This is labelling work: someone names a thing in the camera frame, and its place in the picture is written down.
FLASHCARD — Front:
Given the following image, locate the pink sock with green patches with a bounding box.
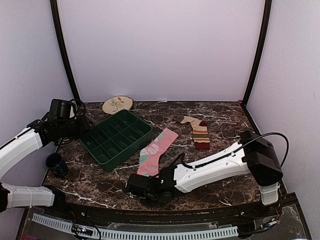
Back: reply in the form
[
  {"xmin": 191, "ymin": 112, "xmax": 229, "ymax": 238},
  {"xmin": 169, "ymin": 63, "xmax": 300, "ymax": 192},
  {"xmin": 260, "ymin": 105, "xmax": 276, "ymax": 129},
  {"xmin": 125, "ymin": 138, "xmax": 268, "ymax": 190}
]
[{"xmin": 137, "ymin": 128, "xmax": 179, "ymax": 177}]

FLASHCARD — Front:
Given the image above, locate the black left frame post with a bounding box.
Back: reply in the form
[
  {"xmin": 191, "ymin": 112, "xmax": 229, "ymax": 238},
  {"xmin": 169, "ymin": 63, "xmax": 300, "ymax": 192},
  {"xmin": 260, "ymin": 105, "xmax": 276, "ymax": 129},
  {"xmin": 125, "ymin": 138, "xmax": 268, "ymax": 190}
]
[{"xmin": 49, "ymin": 0, "xmax": 81, "ymax": 100}]

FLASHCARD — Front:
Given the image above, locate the round embroidered plate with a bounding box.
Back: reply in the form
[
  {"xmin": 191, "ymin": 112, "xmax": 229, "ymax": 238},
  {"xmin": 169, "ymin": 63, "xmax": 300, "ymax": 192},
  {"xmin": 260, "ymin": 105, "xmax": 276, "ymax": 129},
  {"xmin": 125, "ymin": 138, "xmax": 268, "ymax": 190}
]
[{"xmin": 102, "ymin": 95, "xmax": 133, "ymax": 115}]

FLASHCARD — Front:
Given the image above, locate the dark blue cup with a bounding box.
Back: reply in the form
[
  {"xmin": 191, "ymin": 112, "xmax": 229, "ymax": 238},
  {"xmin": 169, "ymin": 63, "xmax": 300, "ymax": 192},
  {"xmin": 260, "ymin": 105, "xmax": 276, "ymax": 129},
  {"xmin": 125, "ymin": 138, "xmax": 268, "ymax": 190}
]
[{"xmin": 45, "ymin": 152, "xmax": 69, "ymax": 179}]

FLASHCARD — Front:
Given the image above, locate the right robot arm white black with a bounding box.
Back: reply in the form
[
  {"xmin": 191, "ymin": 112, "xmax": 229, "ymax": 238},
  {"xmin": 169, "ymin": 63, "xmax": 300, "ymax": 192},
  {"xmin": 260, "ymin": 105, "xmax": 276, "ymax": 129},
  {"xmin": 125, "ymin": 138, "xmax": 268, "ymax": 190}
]
[{"xmin": 124, "ymin": 131, "xmax": 287, "ymax": 217}]

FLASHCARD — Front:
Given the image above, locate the black right frame post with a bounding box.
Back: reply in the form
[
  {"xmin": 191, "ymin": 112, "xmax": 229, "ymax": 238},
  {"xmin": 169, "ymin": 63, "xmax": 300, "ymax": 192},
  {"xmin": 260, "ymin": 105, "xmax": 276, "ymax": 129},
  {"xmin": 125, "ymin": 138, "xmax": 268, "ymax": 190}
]
[{"xmin": 242, "ymin": 0, "xmax": 273, "ymax": 106}]

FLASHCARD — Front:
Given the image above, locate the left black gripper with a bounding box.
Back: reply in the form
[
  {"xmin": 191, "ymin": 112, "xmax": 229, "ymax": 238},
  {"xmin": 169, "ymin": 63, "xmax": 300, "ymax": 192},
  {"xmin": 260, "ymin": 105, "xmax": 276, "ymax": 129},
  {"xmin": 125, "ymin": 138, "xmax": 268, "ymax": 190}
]
[{"xmin": 58, "ymin": 114, "xmax": 95, "ymax": 142}]

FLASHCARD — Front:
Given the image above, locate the small green circuit board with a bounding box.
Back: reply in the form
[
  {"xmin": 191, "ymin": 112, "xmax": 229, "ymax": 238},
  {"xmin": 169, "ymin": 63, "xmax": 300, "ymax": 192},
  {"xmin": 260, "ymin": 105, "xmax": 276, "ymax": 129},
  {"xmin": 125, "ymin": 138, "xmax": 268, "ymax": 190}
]
[{"xmin": 71, "ymin": 225, "xmax": 93, "ymax": 236}]

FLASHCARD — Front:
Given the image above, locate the black frame post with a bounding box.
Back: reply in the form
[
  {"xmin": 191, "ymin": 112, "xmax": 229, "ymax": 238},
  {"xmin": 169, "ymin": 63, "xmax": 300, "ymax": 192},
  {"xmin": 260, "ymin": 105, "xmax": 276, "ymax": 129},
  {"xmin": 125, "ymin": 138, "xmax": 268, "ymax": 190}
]
[
  {"xmin": 242, "ymin": 0, "xmax": 273, "ymax": 106},
  {"xmin": 49, "ymin": 0, "xmax": 81, "ymax": 100}
]

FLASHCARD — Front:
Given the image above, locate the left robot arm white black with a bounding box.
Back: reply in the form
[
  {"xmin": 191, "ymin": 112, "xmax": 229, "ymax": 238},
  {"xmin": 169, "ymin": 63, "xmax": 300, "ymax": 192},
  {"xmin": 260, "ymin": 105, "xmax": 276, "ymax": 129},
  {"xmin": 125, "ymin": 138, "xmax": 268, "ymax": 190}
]
[{"xmin": 0, "ymin": 98, "xmax": 93, "ymax": 218}]

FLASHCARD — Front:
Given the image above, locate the green plastic divider tray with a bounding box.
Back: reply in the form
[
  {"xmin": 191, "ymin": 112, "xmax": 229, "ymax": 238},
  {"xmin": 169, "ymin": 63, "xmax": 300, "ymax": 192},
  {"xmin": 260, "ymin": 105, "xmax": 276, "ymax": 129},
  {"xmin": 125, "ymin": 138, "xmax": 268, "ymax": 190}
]
[{"xmin": 80, "ymin": 109, "xmax": 152, "ymax": 172}]

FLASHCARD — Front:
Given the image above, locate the striped beige brown sock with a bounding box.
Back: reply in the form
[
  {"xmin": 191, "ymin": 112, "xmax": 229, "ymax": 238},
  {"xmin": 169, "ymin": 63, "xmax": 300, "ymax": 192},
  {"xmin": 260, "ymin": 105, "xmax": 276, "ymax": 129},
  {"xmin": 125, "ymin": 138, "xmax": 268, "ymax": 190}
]
[{"xmin": 176, "ymin": 115, "xmax": 210, "ymax": 150}]

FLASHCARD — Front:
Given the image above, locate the black front table rail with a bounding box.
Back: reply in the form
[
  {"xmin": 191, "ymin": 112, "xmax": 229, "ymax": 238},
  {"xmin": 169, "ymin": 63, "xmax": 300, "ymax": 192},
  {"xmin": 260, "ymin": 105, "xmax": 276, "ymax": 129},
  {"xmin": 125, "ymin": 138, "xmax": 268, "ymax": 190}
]
[{"xmin": 41, "ymin": 200, "xmax": 283, "ymax": 226}]

